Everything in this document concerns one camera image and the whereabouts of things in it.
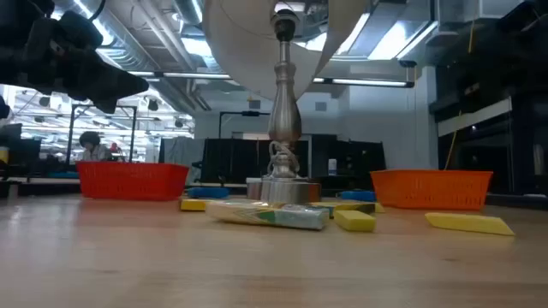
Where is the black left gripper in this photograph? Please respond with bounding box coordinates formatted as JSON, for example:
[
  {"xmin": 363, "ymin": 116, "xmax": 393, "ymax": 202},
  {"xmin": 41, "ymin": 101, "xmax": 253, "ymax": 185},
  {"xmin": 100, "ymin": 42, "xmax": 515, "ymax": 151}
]
[{"xmin": 0, "ymin": 10, "xmax": 150, "ymax": 115}]

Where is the yellow eraser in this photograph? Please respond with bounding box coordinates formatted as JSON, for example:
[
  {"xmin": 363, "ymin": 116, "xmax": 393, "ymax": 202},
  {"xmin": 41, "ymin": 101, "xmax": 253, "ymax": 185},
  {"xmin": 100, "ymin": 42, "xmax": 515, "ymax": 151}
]
[
  {"xmin": 333, "ymin": 209, "xmax": 378, "ymax": 234},
  {"xmin": 179, "ymin": 198, "xmax": 209, "ymax": 212},
  {"xmin": 424, "ymin": 211, "xmax": 516, "ymax": 237}
]

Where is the yellow green crayon box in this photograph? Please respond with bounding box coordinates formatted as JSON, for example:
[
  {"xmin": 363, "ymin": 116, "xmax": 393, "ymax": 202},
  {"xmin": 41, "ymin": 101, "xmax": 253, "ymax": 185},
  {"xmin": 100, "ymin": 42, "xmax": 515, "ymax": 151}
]
[{"xmin": 205, "ymin": 200, "xmax": 331, "ymax": 231}]

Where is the orange plastic basket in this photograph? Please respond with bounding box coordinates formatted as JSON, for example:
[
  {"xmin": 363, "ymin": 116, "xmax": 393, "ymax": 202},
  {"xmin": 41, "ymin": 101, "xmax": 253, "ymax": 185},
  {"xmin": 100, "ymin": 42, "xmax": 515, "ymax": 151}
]
[{"xmin": 370, "ymin": 169, "xmax": 494, "ymax": 211}]

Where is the person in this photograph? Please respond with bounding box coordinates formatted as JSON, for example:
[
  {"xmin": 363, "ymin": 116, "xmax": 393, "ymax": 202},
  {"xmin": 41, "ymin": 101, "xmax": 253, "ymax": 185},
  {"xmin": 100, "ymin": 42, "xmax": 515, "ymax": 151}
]
[{"xmin": 78, "ymin": 130, "xmax": 113, "ymax": 163}]

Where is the ceiling light bar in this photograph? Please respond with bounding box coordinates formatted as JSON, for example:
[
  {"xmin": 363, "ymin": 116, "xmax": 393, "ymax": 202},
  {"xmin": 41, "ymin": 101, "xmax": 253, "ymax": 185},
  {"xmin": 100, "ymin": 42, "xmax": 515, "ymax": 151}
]
[
  {"xmin": 127, "ymin": 70, "xmax": 233, "ymax": 81},
  {"xmin": 312, "ymin": 76, "xmax": 416, "ymax": 89}
]

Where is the red plastic basket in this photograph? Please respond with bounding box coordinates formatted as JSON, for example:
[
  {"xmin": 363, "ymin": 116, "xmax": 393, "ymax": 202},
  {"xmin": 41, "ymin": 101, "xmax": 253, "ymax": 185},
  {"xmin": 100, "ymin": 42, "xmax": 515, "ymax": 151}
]
[{"xmin": 76, "ymin": 161, "xmax": 190, "ymax": 202}]

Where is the grey cloth cover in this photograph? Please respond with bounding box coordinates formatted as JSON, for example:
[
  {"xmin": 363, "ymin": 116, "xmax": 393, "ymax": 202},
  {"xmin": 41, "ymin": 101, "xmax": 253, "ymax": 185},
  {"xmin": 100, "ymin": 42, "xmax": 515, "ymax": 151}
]
[{"xmin": 159, "ymin": 136, "xmax": 206, "ymax": 184}]

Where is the dark computer monitor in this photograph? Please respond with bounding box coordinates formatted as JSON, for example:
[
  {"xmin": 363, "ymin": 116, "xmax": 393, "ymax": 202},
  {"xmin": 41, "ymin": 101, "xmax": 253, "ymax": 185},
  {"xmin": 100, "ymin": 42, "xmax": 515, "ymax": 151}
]
[{"xmin": 0, "ymin": 123, "xmax": 42, "ymax": 166}]

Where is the silver lamp with white shade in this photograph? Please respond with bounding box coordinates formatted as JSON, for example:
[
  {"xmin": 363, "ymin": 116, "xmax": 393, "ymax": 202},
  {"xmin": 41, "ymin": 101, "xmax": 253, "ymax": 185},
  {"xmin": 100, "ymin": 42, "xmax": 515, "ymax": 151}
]
[{"xmin": 201, "ymin": 0, "xmax": 370, "ymax": 205}]

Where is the black cabinet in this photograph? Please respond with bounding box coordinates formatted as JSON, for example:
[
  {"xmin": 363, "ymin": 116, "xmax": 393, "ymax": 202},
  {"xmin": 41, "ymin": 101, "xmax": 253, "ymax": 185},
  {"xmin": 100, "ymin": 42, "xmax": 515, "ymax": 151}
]
[{"xmin": 309, "ymin": 133, "xmax": 387, "ymax": 181}]

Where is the silver ventilation duct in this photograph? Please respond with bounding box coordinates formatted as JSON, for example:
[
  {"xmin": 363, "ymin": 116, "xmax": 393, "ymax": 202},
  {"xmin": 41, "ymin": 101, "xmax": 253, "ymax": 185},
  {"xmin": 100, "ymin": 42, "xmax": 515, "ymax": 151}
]
[{"xmin": 98, "ymin": 0, "xmax": 213, "ymax": 113}]

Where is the black metal stand frame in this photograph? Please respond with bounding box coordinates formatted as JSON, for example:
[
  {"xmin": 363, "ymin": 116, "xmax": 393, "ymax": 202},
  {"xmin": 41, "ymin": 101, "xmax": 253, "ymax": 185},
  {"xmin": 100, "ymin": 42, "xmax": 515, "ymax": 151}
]
[{"xmin": 65, "ymin": 103, "xmax": 139, "ymax": 166}]

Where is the black partition wall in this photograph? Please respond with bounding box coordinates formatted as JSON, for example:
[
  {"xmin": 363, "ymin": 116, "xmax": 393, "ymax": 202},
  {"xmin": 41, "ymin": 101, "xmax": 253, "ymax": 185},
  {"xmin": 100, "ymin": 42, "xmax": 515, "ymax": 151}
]
[{"xmin": 200, "ymin": 137, "xmax": 310, "ymax": 186}]

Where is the lamp power cord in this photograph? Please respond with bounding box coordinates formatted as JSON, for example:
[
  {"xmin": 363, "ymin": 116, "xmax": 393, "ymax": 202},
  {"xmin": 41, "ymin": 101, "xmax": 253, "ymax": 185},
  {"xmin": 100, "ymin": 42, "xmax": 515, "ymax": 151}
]
[{"xmin": 266, "ymin": 140, "xmax": 301, "ymax": 177}]

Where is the yellow hanging cable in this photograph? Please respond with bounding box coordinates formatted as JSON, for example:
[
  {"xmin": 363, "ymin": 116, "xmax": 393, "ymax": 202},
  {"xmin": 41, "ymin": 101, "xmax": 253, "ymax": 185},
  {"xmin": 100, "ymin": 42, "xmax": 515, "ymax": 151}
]
[{"xmin": 444, "ymin": 19, "xmax": 477, "ymax": 171}]

